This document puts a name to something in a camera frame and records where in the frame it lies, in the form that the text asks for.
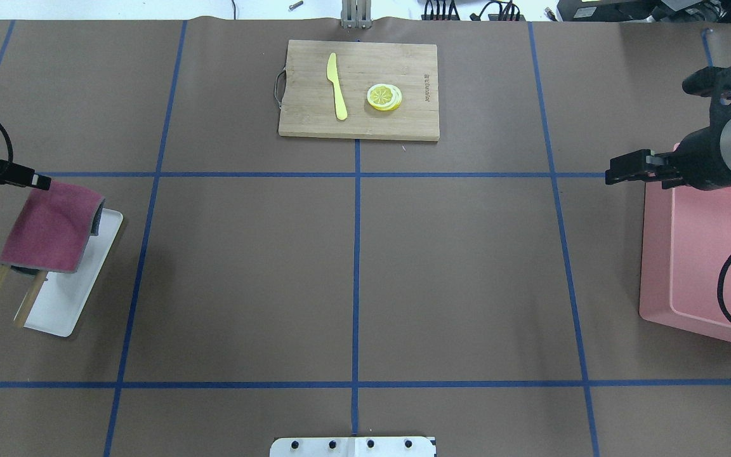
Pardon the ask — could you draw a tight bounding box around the bamboo cutting board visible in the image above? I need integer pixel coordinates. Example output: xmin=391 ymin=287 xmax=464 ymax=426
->
xmin=278 ymin=39 xmax=440 ymax=142

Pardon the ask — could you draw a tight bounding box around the aluminium frame post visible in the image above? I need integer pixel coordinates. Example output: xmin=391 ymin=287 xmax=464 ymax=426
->
xmin=340 ymin=0 xmax=373 ymax=30

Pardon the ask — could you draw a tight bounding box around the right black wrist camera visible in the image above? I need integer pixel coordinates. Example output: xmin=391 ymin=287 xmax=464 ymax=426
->
xmin=682 ymin=66 xmax=731 ymax=130

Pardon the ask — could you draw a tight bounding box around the yellow plastic knife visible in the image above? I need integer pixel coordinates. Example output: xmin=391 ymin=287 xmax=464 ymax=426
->
xmin=326 ymin=52 xmax=348 ymax=121

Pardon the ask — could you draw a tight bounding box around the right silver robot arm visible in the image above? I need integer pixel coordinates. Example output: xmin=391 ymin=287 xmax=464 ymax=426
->
xmin=605 ymin=114 xmax=731 ymax=341

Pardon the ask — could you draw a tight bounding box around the pink plastic bin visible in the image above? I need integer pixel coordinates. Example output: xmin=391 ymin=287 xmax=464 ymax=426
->
xmin=638 ymin=183 xmax=731 ymax=342

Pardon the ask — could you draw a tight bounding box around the maroon cleaning cloth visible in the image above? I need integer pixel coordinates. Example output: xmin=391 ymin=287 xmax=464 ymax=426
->
xmin=0 ymin=180 xmax=105 ymax=273

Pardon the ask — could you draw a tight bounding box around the white rectangular tray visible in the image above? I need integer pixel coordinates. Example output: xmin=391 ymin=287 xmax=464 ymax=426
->
xmin=24 ymin=209 xmax=124 ymax=338

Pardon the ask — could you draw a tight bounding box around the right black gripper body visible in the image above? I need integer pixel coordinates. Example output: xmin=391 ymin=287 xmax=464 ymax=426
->
xmin=662 ymin=128 xmax=731 ymax=190

